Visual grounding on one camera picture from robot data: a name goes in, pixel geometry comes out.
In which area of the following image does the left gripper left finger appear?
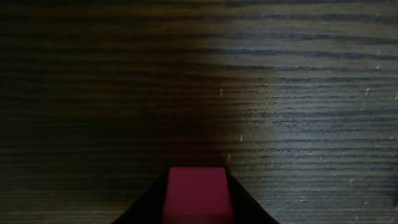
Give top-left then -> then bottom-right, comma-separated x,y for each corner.
111,169 -> 170,224

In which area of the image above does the red cube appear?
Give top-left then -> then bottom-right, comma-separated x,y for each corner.
162,166 -> 234,224

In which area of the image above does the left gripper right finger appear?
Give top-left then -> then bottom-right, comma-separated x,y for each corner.
225,169 -> 280,224

